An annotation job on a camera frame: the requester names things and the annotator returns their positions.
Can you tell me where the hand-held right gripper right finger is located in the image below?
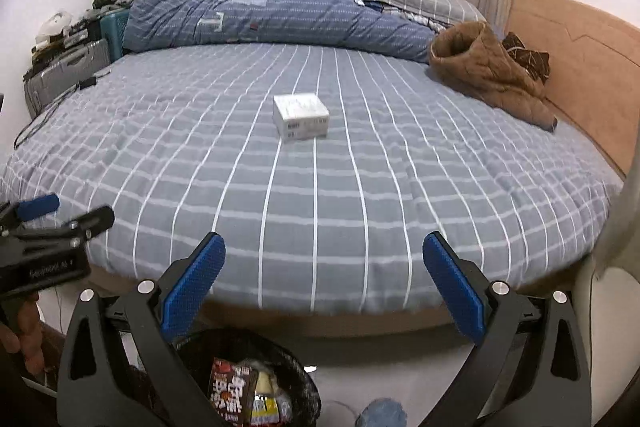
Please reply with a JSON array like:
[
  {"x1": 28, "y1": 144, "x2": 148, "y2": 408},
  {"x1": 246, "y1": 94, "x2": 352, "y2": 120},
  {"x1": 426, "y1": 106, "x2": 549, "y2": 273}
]
[{"x1": 417, "y1": 231, "x2": 593, "y2": 427}]

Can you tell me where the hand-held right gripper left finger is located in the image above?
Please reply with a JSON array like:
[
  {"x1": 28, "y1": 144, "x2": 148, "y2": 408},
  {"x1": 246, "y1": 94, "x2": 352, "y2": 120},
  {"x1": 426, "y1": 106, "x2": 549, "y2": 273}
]
[{"x1": 56, "y1": 232, "x2": 227, "y2": 427}]

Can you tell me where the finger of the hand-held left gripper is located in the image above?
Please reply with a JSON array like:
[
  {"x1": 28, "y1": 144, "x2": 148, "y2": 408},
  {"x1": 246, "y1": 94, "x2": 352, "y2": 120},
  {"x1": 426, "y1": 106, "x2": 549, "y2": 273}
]
[
  {"x1": 0, "y1": 193, "x2": 61, "y2": 233},
  {"x1": 10, "y1": 206, "x2": 116, "y2": 253}
]

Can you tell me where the brown snack box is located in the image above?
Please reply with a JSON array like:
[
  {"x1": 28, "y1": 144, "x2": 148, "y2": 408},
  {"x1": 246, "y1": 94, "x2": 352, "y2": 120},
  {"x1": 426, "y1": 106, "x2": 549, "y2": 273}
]
[{"x1": 209, "y1": 357, "x2": 260, "y2": 425}]

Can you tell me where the yellow sachet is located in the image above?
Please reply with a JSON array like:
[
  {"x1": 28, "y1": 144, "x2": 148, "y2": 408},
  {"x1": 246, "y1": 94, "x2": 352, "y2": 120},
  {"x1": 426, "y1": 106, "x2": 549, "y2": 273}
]
[{"x1": 250, "y1": 394, "x2": 281, "y2": 427}]

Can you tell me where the trash bin with black bag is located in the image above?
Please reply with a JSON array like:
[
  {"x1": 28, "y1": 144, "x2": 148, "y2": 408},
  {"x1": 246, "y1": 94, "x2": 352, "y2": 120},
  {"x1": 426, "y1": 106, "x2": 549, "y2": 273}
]
[{"x1": 172, "y1": 329, "x2": 322, "y2": 427}]

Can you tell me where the white cardboard box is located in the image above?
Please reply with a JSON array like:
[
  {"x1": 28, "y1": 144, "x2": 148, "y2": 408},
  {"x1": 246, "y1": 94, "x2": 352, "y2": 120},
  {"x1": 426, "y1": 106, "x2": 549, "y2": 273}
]
[{"x1": 273, "y1": 93, "x2": 330, "y2": 142}]

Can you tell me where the person's left hand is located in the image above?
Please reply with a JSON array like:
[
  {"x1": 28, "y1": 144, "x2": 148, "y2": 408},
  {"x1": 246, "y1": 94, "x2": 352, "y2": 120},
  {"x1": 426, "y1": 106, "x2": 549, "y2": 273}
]
[{"x1": 0, "y1": 294, "x2": 46, "y2": 373}]

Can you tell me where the grey suitcase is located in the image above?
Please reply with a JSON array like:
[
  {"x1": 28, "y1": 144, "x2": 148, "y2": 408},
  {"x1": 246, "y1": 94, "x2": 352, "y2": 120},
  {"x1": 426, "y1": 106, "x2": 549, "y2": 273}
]
[{"x1": 22, "y1": 38, "x2": 111, "y2": 120}]

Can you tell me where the blue fuzzy slipper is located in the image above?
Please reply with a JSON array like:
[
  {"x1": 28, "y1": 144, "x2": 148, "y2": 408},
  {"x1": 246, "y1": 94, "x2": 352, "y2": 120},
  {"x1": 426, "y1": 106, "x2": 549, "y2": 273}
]
[{"x1": 356, "y1": 398, "x2": 412, "y2": 427}]

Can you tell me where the white rounded appliance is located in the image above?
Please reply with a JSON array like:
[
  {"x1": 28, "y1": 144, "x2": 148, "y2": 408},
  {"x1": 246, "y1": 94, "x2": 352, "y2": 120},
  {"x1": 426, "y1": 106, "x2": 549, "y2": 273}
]
[{"x1": 36, "y1": 9, "x2": 73, "y2": 42}]

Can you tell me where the teal plastic crate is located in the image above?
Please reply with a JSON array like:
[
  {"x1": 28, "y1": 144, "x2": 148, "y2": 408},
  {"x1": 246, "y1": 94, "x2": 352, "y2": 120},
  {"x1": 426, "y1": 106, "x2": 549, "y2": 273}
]
[{"x1": 99, "y1": 9, "x2": 132, "y2": 62}]

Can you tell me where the brown quilted jacket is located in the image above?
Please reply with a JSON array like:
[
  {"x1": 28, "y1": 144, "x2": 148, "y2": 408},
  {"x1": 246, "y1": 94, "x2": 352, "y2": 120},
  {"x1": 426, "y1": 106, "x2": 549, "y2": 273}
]
[{"x1": 429, "y1": 21, "x2": 558, "y2": 132}]

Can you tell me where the wooden headboard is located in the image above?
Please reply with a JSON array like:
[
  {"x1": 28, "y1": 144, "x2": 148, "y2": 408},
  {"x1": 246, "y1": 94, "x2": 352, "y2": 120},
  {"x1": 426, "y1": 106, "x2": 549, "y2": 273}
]
[{"x1": 505, "y1": 0, "x2": 640, "y2": 180}]

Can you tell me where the blue white patterned cloth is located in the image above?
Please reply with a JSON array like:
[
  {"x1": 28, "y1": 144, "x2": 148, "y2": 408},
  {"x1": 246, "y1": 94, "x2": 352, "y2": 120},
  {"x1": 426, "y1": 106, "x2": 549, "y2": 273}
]
[{"x1": 355, "y1": 0, "x2": 451, "y2": 32}]

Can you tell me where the blue striped duvet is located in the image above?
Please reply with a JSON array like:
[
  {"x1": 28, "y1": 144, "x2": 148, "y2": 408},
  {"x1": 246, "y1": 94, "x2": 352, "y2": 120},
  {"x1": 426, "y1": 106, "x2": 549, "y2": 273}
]
[{"x1": 122, "y1": 0, "x2": 441, "y2": 58}]

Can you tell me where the black charger cable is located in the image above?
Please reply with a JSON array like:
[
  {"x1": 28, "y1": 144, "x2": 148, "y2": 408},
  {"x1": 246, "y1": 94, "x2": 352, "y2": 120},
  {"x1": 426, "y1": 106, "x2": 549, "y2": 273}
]
[{"x1": 12, "y1": 76, "x2": 98, "y2": 150}]

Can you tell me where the cream furniture post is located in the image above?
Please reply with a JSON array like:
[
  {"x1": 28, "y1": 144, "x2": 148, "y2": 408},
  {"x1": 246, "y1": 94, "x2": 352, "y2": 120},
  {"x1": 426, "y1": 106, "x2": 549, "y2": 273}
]
[{"x1": 575, "y1": 167, "x2": 640, "y2": 427}]

